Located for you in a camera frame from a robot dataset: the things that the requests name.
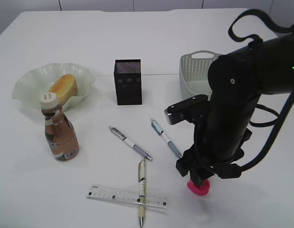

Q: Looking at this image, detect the golden bread loaf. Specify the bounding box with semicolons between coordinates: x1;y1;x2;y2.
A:
49;74;77;105

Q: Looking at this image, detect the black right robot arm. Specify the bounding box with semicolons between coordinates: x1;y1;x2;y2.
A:
168;32;294;187

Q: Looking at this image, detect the blue white ballpoint pen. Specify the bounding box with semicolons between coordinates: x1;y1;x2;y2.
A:
151;118;182;159

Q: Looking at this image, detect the clear plastic ruler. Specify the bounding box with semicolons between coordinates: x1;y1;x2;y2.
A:
86;185;168;210

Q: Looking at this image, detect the pink pencil sharpener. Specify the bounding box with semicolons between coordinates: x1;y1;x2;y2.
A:
187;180;210;196

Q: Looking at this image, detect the cream yellow ballpoint pen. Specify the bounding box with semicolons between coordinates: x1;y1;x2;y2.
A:
138;159;146;228

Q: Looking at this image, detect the pale green wavy glass bowl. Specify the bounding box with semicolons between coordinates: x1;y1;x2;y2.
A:
11;62;97;112

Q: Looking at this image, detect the black mesh pen holder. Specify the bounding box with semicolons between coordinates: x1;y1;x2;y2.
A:
114;59;142;105

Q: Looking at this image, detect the brown coffee drink bottle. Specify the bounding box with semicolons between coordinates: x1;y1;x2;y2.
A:
40;92;79;161

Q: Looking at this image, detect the white grey ballpoint pen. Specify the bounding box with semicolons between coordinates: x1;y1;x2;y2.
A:
108;126;153;161

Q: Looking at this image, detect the pale green plastic basket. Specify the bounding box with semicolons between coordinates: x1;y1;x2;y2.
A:
179;50;221;100

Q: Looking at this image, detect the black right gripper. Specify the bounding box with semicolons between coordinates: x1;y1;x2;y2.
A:
176;143;242;188

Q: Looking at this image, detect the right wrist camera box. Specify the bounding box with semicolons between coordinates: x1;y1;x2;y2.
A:
164;95;209;125

